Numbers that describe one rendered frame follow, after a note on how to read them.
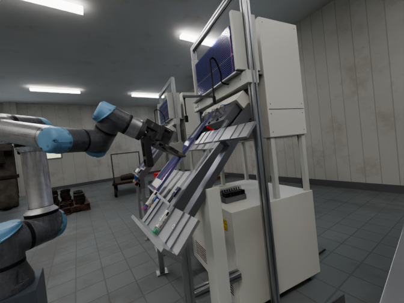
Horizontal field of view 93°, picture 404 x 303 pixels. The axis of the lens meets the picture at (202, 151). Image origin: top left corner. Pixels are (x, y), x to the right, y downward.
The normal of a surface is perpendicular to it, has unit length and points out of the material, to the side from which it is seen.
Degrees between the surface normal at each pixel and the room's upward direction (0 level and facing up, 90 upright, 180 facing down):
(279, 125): 90
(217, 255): 90
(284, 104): 90
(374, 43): 90
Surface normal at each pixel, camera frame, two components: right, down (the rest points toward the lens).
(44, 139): -0.32, 0.06
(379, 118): -0.83, 0.10
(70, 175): 0.55, -0.04
